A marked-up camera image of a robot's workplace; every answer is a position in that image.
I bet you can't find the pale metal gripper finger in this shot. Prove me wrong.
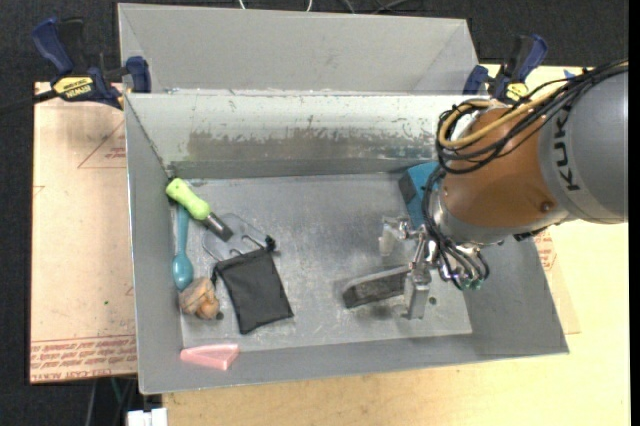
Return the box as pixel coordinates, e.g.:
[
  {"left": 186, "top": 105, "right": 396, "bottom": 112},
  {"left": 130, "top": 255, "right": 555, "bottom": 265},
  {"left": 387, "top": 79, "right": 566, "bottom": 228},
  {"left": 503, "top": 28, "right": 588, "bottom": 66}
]
[
  {"left": 401, "top": 271, "right": 432, "bottom": 321},
  {"left": 378, "top": 215, "right": 410, "bottom": 258}
]

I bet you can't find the dark green flat block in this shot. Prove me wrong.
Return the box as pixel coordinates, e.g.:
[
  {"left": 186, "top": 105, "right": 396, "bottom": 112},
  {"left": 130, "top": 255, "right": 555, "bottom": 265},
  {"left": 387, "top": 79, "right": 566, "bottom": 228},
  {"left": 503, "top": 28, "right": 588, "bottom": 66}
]
[{"left": 342, "top": 265, "right": 411, "bottom": 309}]

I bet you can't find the blue sponge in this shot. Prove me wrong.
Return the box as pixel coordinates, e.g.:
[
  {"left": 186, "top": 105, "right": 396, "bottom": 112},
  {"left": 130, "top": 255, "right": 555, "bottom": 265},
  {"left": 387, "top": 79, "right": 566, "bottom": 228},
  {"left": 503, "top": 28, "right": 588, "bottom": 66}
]
[{"left": 398, "top": 162, "right": 442, "bottom": 218}]

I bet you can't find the grey metal bin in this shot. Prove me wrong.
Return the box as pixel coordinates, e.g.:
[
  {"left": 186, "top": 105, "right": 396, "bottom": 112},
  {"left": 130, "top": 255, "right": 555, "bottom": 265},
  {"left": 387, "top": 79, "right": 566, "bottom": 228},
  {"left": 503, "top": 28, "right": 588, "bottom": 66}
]
[{"left": 117, "top": 2, "right": 570, "bottom": 396}]

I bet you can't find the tan knotted toy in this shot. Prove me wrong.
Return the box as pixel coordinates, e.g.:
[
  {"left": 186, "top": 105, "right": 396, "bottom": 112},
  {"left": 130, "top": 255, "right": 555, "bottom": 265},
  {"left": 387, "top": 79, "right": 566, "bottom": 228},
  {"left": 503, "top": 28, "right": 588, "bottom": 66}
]
[{"left": 178, "top": 277, "right": 224, "bottom": 320}]

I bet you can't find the teal plastic spoon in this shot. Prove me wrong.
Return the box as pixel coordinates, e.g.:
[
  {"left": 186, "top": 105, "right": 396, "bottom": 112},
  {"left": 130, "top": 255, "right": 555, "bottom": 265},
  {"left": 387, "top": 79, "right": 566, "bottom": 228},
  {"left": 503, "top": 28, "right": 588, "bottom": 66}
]
[{"left": 172, "top": 203, "right": 195, "bottom": 291}]

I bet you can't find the pink wedge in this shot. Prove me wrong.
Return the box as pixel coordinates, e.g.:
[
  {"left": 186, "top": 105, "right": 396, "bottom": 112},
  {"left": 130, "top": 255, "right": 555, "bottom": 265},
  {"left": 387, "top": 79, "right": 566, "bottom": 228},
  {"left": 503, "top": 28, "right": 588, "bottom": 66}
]
[{"left": 179, "top": 342, "right": 240, "bottom": 371}]

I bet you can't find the brown cardboard board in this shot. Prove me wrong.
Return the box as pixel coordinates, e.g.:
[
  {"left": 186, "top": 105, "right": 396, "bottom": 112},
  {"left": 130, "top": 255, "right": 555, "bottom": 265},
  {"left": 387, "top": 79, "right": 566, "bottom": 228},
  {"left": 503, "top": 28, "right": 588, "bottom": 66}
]
[{"left": 28, "top": 81, "right": 582, "bottom": 385}]

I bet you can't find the black drawstring pouch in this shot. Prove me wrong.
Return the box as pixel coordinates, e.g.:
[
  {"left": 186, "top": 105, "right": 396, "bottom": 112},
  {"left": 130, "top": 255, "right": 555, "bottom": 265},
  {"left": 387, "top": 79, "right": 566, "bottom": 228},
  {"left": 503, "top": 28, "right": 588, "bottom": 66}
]
[{"left": 210, "top": 236, "right": 295, "bottom": 335}]

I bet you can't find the green handled slotted spatula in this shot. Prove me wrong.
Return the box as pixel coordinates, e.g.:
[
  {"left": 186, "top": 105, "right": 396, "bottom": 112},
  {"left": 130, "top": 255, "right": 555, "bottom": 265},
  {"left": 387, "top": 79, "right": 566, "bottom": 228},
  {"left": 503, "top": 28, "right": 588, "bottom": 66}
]
[{"left": 165, "top": 177, "right": 267, "bottom": 261}]

